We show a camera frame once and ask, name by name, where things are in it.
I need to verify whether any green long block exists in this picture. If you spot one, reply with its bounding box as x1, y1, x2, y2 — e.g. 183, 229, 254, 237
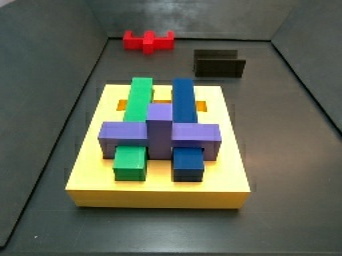
112, 77, 153, 181

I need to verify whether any red E-shaped block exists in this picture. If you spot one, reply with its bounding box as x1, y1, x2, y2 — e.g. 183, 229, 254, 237
123, 30, 175, 54

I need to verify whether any blue long block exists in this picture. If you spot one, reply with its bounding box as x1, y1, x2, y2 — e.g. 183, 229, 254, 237
173, 78, 205, 182

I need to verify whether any black angle bracket holder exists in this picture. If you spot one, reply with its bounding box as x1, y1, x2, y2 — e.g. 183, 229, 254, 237
194, 49, 246, 78

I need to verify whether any purple cross-shaped block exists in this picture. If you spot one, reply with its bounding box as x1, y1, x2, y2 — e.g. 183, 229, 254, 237
98, 103, 222, 161

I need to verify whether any yellow base board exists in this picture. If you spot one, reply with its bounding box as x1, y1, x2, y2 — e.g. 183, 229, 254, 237
66, 84, 250, 209

